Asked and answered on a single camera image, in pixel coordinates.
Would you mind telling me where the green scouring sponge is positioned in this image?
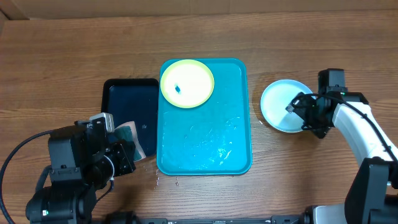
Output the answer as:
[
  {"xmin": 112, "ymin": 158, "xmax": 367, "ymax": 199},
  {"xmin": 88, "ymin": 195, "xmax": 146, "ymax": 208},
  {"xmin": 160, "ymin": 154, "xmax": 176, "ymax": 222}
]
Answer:
[{"xmin": 114, "ymin": 121, "xmax": 146, "ymax": 161}]

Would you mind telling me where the light blue plate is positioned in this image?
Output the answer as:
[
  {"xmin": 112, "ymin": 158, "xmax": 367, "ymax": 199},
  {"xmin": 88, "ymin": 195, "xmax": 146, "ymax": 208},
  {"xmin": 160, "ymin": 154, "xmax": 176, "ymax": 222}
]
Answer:
[{"xmin": 261, "ymin": 79, "xmax": 312, "ymax": 133}]

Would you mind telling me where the yellow-green plate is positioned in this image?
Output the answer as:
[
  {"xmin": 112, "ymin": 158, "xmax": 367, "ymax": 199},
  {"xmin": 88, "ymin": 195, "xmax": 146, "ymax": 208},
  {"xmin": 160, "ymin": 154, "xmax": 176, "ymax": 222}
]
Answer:
[{"xmin": 160, "ymin": 59, "xmax": 215, "ymax": 108}]

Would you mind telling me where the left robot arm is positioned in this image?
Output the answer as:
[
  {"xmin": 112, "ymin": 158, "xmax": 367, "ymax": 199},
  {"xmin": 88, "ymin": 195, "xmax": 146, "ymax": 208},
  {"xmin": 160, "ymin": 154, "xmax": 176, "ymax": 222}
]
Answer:
[{"xmin": 25, "ymin": 117, "xmax": 136, "ymax": 223}]

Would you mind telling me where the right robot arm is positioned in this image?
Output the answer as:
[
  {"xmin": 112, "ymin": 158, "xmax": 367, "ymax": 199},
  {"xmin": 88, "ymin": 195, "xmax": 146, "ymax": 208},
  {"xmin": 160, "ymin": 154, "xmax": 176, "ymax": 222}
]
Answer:
[{"xmin": 286, "ymin": 68, "xmax": 397, "ymax": 223}]

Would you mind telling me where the black plastic tray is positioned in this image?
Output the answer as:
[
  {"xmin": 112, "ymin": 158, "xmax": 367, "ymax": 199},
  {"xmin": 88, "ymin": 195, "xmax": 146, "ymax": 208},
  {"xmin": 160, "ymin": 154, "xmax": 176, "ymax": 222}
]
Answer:
[{"xmin": 101, "ymin": 78, "xmax": 159, "ymax": 157}]

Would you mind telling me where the teal plastic tray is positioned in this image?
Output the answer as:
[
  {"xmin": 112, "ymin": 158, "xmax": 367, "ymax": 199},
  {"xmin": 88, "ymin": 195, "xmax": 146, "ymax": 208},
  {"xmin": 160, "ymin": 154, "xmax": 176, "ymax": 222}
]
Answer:
[{"xmin": 157, "ymin": 58, "xmax": 252, "ymax": 175}]

